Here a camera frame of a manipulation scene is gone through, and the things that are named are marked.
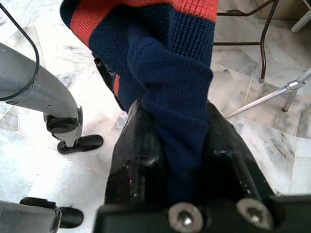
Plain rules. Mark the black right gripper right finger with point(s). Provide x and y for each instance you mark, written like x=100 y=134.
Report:
x=226 y=140

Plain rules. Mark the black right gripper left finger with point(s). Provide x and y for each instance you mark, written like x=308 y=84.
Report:
x=136 y=150

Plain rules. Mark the navy blue shirt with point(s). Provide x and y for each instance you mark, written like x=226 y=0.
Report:
x=170 y=85

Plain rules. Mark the marble pattern folding table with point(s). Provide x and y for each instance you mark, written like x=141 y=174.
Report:
x=262 y=68

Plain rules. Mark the steel clothes rack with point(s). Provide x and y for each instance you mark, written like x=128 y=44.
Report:
x=292 y=85

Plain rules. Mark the silver left robot leg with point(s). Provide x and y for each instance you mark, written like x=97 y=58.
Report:
x=36 y=85

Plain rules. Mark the silver robot leg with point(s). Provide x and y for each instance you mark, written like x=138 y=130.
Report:
x=29 y=218
x=36 y=85

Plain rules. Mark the silver right robot leg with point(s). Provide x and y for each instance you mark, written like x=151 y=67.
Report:
x=29 y=218

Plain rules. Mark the white furniture leg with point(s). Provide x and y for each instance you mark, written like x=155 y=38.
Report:
x=301 y=23

